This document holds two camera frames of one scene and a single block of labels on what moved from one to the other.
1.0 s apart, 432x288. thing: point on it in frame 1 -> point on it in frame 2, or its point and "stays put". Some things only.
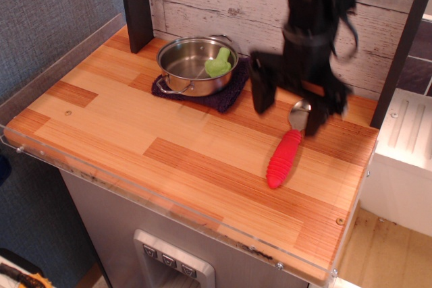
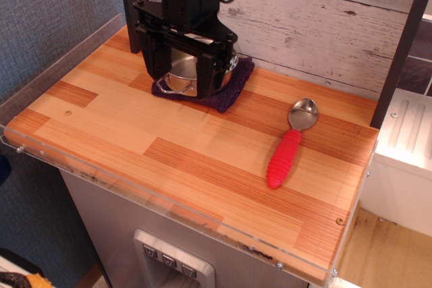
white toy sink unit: [398, 185] stays put
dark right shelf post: [418, 8] stays put
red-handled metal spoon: [285, 153] stays put
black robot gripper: [306, 60] -> [187, 20]
